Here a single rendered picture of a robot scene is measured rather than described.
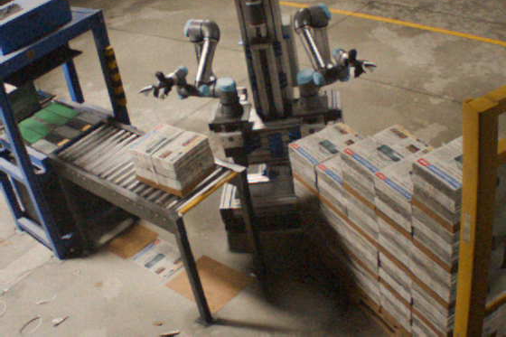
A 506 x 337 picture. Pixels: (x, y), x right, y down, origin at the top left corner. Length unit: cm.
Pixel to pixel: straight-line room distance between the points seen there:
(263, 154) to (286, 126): 26
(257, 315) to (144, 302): 76
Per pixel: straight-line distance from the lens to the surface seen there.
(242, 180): 383
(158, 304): 428
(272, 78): 429
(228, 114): 429
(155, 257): 463
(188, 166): 365
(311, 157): 376
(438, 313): 316
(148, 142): 382
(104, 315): 433
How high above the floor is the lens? 284
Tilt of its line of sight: 31 degrees down
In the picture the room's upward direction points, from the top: 11 degrees counter-clockwise
